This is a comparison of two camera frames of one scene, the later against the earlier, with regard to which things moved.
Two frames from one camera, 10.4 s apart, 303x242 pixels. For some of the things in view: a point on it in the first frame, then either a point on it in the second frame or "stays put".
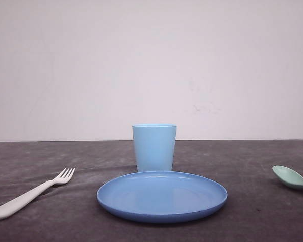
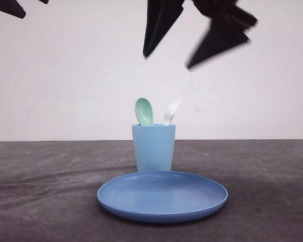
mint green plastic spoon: (291, 178) → (144, 111)
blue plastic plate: (161, 196) stays put
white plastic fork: (6, 210) → (171, 110)
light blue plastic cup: (155, 146) stays put
